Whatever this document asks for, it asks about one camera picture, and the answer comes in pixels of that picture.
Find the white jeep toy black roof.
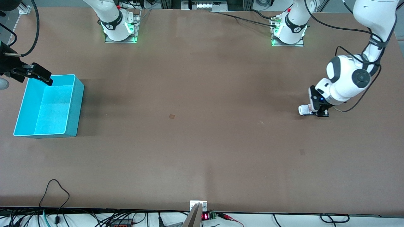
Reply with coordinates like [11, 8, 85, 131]
[298, 105, 318, 116]

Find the cyan plastic storage bin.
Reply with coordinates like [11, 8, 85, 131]
[13, 74, 85, 138]

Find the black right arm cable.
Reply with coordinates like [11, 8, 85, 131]
[0, 0, 40, 57]

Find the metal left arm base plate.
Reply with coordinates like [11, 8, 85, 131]
[270, 15, 305, 47]

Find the short black table cable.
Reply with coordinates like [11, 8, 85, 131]
[249, 9, 276, 20]

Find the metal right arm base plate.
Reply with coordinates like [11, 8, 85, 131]
[105, 9, 141, 44]

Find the long black table cable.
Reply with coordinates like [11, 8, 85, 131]
[218, 12, 279, 28]

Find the black coiled cable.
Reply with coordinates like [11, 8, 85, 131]
[320, 214, 350, 223]

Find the thin black looped cable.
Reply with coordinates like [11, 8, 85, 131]
[39, 179, 70, 218]

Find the red clip lead wire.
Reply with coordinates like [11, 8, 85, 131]
[217, 213, 244, 227]

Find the aluminium frame with lit panel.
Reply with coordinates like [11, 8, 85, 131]
[181, 0, 228, 12]

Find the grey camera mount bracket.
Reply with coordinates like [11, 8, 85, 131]
[182, 201, 208, 227]

